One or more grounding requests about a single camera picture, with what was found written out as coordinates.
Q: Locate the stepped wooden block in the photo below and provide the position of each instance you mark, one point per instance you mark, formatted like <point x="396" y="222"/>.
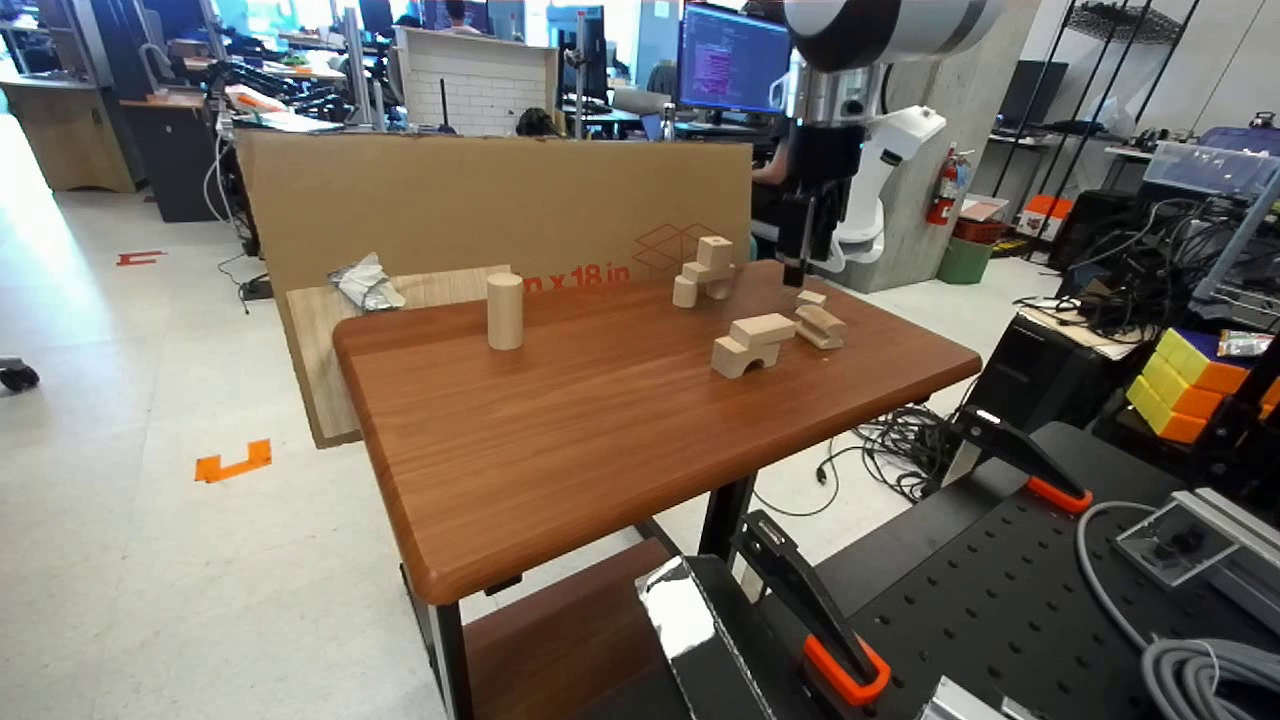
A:
<point x="822" y="320"/>

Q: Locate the wooden lower table shelf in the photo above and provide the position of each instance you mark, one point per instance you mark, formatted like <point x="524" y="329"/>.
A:
<point x="560" y="643"/>

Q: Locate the red fire extinguisher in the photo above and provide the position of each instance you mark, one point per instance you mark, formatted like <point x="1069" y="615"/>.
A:
<point x="948" y="184"/>

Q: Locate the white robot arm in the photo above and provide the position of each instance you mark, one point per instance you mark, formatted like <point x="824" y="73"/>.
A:
<point x="881" y="25"/>

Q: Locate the wooden cylinder block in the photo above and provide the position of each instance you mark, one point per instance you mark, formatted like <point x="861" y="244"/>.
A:
<point x="506" y="308"/>

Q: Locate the black equipment box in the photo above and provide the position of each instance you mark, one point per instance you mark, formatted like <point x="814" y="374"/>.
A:
<point x="1046" y="374"/>

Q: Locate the grey blue equipment crate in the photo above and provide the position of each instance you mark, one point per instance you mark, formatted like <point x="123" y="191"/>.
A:
<point x="1223" y="165"/>

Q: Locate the large cardboard sheet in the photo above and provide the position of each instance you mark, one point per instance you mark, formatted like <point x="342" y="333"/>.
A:
<point x="402" y="203"/>

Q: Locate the wooden cabinet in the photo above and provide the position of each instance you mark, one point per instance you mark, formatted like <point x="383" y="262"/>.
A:
<point x="65" y="135"/>

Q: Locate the black perforated board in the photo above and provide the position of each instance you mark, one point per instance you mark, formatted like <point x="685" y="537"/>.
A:
<point x="1012" y="615"/>

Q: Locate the light wooden panel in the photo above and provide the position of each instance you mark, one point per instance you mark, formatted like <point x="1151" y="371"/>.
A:
<point x="312" y="361"/>

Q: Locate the black wheeled object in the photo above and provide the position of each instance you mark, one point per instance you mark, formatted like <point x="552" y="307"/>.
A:
<point x="19" y="379"/>

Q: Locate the green bin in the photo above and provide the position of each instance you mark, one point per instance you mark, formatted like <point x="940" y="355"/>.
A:
<point x="961" y="262"/>

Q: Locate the orange black bar clamp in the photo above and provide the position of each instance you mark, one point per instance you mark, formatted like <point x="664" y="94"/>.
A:
<point x="814" y="622"/>
<point x="1020" y="462"/>

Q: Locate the small wooden cube block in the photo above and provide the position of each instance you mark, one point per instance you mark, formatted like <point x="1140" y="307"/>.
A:
<point x="714" y="252"/>

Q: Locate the black table leg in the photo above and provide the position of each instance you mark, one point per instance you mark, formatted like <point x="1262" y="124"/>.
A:
<point x="725" y="513"/>

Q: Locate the white socket box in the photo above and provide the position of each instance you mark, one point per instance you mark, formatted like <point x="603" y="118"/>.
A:
<point x="1183" y="542"/>

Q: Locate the person in dark clothes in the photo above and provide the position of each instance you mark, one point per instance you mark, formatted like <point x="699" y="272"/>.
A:
<point x="805" y="173"/>

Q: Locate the shiny metal bar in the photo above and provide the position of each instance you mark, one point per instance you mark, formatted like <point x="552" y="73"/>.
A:
<point x="685" y="643"/>

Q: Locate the black cabinet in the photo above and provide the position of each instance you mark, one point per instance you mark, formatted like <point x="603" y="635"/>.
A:
<point x="175" y="152"/>

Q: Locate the wooden block pile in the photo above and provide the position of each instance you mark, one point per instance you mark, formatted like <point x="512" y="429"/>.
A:
<point x="755" y="342"/>

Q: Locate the crumpled plastic bag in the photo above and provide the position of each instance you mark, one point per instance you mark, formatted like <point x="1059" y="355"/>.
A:
<point x="360" y="282"/>

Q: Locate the white board panel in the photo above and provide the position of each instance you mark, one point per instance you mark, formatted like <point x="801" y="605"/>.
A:
<point x="480" y="82"/>

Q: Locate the computer monitor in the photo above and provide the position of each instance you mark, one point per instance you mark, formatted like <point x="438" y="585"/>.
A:
<point x="734" y="61"/>

